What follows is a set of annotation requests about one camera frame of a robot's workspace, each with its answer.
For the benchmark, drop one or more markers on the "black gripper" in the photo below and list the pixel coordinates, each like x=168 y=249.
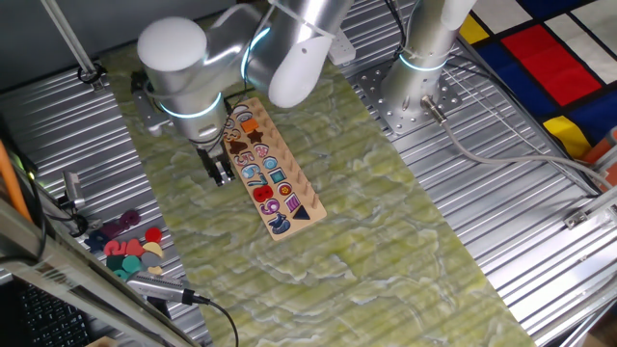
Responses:
x=212 y=153

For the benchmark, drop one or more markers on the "orange rectangular block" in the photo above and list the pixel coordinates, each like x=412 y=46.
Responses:
x=249 y=125

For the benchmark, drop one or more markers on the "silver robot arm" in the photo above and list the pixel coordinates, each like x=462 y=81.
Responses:
x=289 y=58

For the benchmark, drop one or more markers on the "wooden shape puzzle board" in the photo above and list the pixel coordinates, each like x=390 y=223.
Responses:
x=289 y=171

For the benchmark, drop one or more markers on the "brown number four piece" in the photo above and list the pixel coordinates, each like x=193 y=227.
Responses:
x=237 y=147

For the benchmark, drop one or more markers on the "red number eight piece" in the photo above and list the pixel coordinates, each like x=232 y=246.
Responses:
x=262 y=194

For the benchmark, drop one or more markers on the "brown star piece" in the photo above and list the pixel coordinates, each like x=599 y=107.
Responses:
x=255 y=136

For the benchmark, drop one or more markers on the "dark blue triangle piece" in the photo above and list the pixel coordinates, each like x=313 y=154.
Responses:
x=301 y=214

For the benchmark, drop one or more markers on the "red circle piece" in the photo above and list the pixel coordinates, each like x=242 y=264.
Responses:
x=153 y=235

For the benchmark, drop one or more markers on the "cream semicircle piece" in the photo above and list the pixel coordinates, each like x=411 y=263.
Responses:
x=154 y=249

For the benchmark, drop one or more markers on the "purple number nine piece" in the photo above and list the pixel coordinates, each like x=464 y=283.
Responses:
x=130 y=219

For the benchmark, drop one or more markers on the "grey oval piece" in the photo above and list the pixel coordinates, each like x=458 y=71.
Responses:
x=151 y=260

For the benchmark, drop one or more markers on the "red heart piece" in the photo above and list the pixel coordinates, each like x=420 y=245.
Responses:
x=135 y=248

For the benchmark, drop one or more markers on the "purple square piece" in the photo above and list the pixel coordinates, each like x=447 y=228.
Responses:
x=111 y=230

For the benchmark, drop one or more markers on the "teal octagon piece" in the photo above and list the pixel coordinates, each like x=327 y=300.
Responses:
x=131 y=264

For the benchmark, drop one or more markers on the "red number two piece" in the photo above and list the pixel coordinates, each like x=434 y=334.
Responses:
x=115 y=248

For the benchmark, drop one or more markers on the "teal square piece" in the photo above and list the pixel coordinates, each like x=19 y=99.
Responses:
x=115 y=262

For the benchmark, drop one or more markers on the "dark blue number zero piece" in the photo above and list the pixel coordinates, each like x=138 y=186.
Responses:
x=96 y=241

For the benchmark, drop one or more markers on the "green marble pattern mat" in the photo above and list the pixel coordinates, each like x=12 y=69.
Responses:
x=313 y=279

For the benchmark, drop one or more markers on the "teal number six piece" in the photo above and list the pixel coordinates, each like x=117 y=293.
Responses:
x=120 y=274

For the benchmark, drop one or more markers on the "white power strip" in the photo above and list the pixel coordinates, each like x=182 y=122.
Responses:
x=343 y=50

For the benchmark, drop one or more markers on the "aluminium pole with clamp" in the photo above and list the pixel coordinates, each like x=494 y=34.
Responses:
x=72 y=41

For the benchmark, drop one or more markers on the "orange tube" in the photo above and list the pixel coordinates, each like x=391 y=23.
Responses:
x=12 y=185

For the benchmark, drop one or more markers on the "black keyboard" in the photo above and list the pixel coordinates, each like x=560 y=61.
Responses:
x=53 y=318

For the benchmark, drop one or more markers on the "colour block patterned rug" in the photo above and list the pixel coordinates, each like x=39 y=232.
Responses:
x=554 y=62

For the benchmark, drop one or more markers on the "silver finned depth camera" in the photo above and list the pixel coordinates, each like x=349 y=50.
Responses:
x=154 y=288

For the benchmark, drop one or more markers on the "small silver camera on mount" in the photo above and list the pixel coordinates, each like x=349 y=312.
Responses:
x=73 y=188

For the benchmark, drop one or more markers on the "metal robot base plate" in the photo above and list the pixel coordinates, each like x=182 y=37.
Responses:
x=381 y=111

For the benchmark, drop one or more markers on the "silver metal frame bar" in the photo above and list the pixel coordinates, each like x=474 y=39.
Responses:
x=87 y=284

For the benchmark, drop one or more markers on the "metal corner bracket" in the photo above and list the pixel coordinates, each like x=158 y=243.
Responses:
x=588 y=214

